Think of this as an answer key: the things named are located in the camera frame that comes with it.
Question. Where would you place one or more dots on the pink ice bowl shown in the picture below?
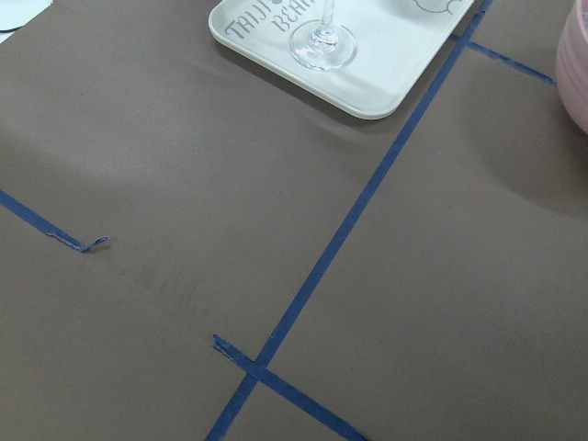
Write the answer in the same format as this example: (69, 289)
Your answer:
(571, 65)

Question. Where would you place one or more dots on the cream bear tray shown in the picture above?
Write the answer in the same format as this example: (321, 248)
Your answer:
(396, 40)

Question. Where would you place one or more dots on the clear wine glass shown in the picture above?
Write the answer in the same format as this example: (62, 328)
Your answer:
(323, 45)

